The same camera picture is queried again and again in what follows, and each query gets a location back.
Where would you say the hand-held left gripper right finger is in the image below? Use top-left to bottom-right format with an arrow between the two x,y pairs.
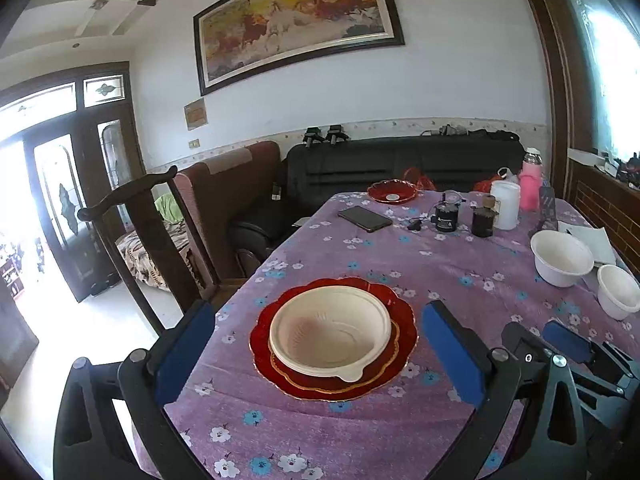
421,300 -> 583,480

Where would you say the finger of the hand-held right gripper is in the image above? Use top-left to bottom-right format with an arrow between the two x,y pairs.
542,319 -> 640,391
501,322 -> 576,376

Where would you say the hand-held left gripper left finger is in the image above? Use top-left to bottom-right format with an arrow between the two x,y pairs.
52,299 -> 217,480

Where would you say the large red scalloped plate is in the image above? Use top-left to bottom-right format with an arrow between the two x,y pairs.
249,277 -> 418,402

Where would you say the small white bowl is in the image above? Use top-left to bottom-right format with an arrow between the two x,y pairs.
597,264 -> 640,321

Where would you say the large cream bowl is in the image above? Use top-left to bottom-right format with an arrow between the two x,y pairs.
269,285 -> 392,384

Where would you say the small red plate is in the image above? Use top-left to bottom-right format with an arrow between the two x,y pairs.
367,179 -> 419,205

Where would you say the patterned seat blanket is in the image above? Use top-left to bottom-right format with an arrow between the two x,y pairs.
116,219 -> 194,291

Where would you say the white paper sheet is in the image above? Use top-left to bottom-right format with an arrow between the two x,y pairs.
557,220 -> 619,267

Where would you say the purple floral tablecloth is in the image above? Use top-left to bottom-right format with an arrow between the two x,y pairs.
132,190 -> 640,480

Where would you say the dark wooden chair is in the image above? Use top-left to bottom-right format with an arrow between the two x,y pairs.
77,165 -> 222,337

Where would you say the short black jar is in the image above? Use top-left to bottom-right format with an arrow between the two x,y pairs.
471,206 -> 496,238

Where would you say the black jar with glass lid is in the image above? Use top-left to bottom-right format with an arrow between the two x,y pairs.
433,190 -> 462,234

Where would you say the white plastic cup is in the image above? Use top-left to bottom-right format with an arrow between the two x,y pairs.
490,180 -> 522,231

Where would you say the green cloth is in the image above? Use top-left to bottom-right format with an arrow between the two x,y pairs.
153,194 -> 182,224

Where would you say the pink water bottle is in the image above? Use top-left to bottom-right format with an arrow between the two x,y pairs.
518,148 -> 544,211

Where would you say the black smartphone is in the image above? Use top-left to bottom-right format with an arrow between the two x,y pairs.
338,206 -> 394,233

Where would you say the red cloth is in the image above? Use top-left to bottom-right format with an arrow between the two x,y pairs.
472,174 -> 507,194

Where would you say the maroon armchair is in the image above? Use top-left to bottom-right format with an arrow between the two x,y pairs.
116,140 -> 282,291

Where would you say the red plastic bag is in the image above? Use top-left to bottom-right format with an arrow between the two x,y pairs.
402,167 -> 437,192

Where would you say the windowsill clutter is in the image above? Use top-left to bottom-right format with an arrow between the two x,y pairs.
592,150 -> 640,184

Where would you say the black bag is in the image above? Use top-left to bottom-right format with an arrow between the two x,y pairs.
467,129 -> 521,144

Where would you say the wooden glass door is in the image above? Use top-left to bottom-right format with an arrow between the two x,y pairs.
0,61 -> 147,304

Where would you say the black leather sofa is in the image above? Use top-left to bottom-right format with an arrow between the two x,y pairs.
228,135 -> 527,267

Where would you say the bright window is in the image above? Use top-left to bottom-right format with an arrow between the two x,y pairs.
556,0 -> 640,162

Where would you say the framed horse painting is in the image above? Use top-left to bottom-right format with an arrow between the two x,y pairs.
193,0 -> 405,97

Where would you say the small wall picture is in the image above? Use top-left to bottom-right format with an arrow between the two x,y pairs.
183,98 -> 208,131

